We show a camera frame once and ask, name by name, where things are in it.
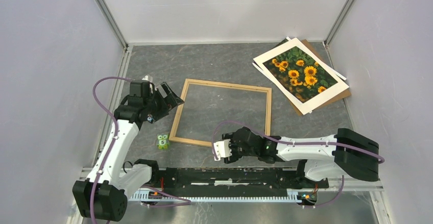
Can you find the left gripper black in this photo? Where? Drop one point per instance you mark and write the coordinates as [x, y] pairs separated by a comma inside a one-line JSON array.
[[172, 101]]

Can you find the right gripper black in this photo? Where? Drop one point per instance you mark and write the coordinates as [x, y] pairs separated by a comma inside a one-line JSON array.
[[234, 157]]

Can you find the right aluminium corner post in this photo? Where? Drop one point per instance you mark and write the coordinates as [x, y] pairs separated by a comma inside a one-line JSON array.
[[338, 22]]

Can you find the left aluminium corner post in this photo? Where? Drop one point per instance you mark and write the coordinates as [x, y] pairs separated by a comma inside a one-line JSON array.
[[112, 23]]

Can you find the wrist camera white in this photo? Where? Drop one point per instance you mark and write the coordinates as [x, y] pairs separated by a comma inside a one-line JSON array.
[[221, 149], [146, 79]]

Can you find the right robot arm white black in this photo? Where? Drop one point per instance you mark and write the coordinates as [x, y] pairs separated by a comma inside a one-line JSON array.
[[346, 153]]

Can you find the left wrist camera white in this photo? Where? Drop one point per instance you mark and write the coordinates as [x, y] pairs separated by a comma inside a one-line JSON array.
[[146, 79]]

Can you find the wooden picture frame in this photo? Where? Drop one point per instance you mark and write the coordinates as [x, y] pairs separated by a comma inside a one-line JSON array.
[[211, 108]]

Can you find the toothed aluminium rail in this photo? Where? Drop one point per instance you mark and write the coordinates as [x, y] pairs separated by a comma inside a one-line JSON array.
[[144, 195]]

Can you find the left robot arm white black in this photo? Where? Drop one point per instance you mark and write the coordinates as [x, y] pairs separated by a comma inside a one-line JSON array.
[[104, 193]]

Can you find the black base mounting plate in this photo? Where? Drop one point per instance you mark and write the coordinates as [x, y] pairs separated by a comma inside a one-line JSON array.
[[232, 182]]

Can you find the sunflower photo white border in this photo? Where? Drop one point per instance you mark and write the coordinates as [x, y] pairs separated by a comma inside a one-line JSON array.
[[301, 76]]

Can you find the aluminium corner post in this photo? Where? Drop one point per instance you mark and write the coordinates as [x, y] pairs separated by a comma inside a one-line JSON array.
[[112, 23], [338, 22]]

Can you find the green owl number toy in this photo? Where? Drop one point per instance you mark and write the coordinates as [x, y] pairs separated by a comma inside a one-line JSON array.
[[163, 141]]

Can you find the blue owl toy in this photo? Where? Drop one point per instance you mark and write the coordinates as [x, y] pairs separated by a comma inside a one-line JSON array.
[[150, 118]]

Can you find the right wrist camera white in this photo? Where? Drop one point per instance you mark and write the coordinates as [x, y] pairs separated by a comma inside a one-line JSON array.
[[221, 149]]

